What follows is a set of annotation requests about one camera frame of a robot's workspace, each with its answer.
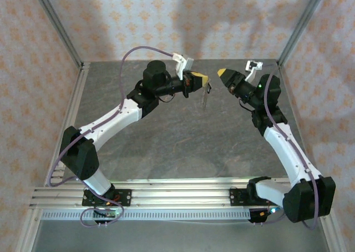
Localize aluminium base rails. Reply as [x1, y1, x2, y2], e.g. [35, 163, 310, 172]
[29, 177, 333, 209]

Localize small circuit board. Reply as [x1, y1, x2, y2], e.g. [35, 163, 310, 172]
[259, 204, 286, 216]
[93, 209, 117, 218]

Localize grey metal panel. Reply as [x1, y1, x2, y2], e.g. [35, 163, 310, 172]
[30, 220, 333, 252]

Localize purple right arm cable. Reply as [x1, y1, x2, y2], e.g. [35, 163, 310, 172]
[253, 63, 320, 230]

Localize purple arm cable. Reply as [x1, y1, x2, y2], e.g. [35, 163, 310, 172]
[253, 63, 320, 230]
[46, 46, 175, 228]

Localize thin black wire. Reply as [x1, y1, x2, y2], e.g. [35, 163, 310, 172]
[159, 93, 177, 103]
[239, 99, 255, 113]

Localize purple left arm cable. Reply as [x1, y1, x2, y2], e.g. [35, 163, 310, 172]
[46, 46, 175, 228]

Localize aluminium frame post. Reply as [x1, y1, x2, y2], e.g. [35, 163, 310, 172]
[277, 0, 331, 66]
[29, 0, 84, 67]

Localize aluminium side rail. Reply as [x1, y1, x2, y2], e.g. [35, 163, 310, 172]
[44, 62, 91, 187]

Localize white slotted cable duct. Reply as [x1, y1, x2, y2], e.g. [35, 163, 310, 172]
[41, 209, 252, 221]

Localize aluminium frame leg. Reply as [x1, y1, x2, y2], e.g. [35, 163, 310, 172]
[317, 207, 347, 252]
[13, 207, 42, 252]

